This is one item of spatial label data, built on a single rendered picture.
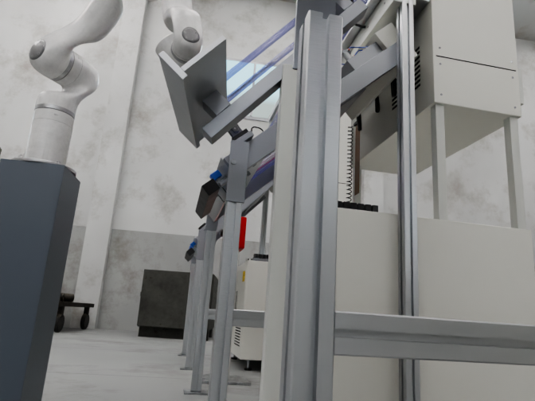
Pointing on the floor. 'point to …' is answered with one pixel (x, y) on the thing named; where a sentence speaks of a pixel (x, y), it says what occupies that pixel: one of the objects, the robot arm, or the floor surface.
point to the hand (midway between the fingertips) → (233, 130)
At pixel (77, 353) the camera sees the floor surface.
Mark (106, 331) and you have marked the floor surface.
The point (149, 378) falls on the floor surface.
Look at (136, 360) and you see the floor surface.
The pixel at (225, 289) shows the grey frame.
